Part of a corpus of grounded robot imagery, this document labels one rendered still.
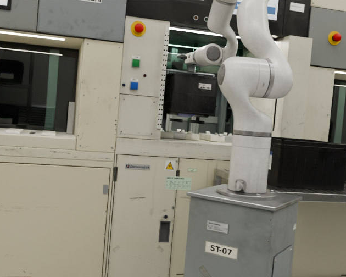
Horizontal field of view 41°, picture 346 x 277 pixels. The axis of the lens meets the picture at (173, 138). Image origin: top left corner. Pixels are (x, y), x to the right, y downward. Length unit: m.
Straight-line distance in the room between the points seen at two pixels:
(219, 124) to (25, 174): 1.45
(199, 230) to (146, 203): 0.72
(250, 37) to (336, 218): 1.28
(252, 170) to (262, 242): 0.22
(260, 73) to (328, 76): 1.03
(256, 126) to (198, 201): 0.29
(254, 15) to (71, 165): 1.01
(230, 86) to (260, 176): 0.29
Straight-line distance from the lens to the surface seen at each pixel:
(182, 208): 2.17
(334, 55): 2.44
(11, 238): 2.12
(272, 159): 1.77
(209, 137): 2.39
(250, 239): 1.37
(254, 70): 1.42
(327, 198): 1.72
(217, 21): 1.88
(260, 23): 1.53
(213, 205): 1.40
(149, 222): 2.14
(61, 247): 2.13
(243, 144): 1.42
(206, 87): 2.14
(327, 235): 2.51
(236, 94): 1.40
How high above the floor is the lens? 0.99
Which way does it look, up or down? 3 degrees down
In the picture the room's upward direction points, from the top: 5 degrees clockwise
